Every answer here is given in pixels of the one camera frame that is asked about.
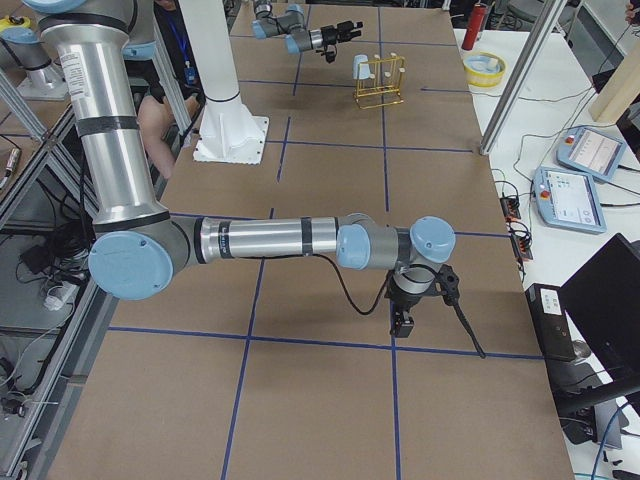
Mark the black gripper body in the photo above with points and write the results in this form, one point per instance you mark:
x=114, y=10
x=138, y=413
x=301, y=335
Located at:
x=406, y=302
x=331, y=35

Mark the light blue plastic cup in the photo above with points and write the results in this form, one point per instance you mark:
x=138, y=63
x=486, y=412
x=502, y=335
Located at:
x=362, y=68

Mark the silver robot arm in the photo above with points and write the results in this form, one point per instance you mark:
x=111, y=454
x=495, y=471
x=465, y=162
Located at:
x=298, y=37
x=140, y=246

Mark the red cylindrical bottle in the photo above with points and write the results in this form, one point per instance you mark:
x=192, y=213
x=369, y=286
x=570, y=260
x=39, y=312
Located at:
x=474, y=25

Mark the yellow tape roll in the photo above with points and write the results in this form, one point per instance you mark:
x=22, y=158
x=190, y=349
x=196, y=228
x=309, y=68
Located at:
x=483, y=69

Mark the lower orange connector box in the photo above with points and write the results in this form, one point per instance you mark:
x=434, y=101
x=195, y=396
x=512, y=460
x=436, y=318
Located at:
x=521, y=245

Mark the orange connector box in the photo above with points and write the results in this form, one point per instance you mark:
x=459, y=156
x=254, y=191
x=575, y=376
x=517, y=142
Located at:
x=510, y=207
x=521, y=245

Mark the upper orange connector box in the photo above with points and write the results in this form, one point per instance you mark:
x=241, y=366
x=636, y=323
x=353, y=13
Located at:
x=510, y=207

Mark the black computer box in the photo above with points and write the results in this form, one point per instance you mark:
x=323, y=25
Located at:
x=551, y=326

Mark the lower teach pendant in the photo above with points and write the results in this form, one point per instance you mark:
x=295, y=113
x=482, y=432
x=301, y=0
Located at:
x=568, y=200

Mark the teach pendant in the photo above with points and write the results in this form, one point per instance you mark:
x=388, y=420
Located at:
x=568, y=200
x=590, y=151

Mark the black monitor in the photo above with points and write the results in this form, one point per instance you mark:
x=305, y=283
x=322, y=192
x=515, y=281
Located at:
x=602, y=300

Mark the seated person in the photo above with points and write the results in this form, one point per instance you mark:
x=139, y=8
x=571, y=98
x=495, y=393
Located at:
x=155, y=115

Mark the upper teach pendant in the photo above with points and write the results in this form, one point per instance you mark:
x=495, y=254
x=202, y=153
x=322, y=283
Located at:
x=590, y=151

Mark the wooden board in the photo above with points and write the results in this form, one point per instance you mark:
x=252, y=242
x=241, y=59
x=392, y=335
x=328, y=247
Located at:
x=620, y=90

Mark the white power strip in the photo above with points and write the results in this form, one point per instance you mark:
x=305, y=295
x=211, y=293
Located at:
x=58, y=295

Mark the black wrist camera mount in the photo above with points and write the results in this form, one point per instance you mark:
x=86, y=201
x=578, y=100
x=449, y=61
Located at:
x=448, y=282

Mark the gold wire cup holder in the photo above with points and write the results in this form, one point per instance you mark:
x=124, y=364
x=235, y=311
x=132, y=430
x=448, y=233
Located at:
x=385, y=89

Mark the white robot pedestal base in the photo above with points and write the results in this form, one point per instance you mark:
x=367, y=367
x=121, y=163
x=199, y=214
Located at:
x=229, y=133

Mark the aluminium frame post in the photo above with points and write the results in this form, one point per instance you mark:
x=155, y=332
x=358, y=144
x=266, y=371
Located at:
x=533, y=46

